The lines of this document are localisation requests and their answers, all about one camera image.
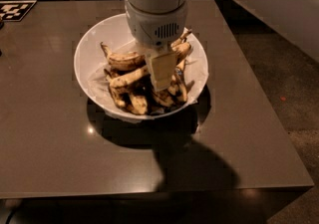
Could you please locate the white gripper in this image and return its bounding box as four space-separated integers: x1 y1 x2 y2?
125 0 187 92

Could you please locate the long front spotted banana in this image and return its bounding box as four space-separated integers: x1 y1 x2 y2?
110 42 191 89

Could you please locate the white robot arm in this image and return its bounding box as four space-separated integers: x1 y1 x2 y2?
125 0 187 91

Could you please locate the right lower banana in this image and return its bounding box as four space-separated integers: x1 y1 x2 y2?
167 60 187 103

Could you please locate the bottom centre-right banana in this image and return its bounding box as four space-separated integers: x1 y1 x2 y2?
152 90 174 108

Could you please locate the upper spotted banana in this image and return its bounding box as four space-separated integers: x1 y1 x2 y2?
100 42 146 72

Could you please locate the back banana with stem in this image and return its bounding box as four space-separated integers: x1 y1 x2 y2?
170 30 192 48

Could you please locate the bottom middle banana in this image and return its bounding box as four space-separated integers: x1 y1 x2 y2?
127 92 149 115

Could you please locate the left lower banana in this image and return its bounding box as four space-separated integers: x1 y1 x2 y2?
104 69 127 109

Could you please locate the white bowl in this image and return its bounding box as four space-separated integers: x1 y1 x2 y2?
74 14 208 123

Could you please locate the black white fiducial marker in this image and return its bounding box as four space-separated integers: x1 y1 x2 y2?
0 0 37 22

